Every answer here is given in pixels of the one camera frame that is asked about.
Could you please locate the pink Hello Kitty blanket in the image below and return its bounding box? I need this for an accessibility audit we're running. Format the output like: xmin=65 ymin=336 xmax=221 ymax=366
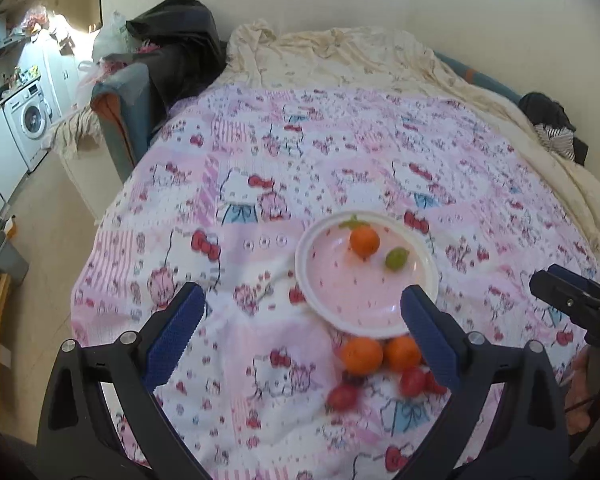
xmin=71 ymin=86 xmax=600 ymax=479

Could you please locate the black striped clothing pile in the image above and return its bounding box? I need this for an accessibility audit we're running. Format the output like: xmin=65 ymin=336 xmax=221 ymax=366
xmin=518 ymin=92 xmax=588 ymax=166

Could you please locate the black bag on headboard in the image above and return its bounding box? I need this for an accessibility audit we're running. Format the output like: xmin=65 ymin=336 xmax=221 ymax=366
xmin=125 ymin=0 xmax=226 ymax=107

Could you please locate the orange mandarin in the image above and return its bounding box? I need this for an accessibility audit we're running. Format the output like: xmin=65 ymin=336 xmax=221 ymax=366
xmin=339 ymin=337 xmax=384 ymax=376
xmin=384 ymin=335 xmax=422 ymax=373
xmin=349 ymin=226 xmax=380 ymax=259

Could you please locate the white washing machine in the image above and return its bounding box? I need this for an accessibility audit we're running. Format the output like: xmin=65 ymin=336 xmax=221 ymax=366
xmin=3 ymin=80 xmax=53 ymax=174

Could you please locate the green lime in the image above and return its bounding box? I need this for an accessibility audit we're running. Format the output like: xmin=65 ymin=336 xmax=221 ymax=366
xmin=385 ymin=247 xmax=410 ymax=272

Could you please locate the orange mandarin on plate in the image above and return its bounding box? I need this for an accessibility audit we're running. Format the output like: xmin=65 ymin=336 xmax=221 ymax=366
xmin=349 ymin=226 xmax=380 ymax=259

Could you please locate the teal orange bed frame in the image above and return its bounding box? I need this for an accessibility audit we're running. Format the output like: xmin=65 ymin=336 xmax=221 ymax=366
xmin=91 ymin=63 xmax=154 ymax=182

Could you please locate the red strawberry on blanket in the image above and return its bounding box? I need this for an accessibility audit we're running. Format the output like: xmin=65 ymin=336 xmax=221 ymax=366
xmin=326 ymin=382 xmax=360 ymax=413

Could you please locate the right hand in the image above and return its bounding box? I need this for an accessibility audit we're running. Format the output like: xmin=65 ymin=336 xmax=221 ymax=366
xmin=565 ymin=346 xmax=591 ymax=436

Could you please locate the dark purple plum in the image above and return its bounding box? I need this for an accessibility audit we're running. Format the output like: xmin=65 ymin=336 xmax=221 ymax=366
xmin=341 ymin=370 xmax=366 ymax=388

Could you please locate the white plastic bag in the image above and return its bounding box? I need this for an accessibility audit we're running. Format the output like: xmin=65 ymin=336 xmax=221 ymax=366
xmin=76 ymin=11 xmax=131 ymax=108

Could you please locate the pink white strawberry plate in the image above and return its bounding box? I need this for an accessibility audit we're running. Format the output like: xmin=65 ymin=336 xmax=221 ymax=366
xmin=294 ymin=210 xmax=440 ymax=339

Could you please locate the black cable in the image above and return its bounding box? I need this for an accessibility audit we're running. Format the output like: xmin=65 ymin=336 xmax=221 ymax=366
xmin=561 ymin=391 xmax=600 ymax=416

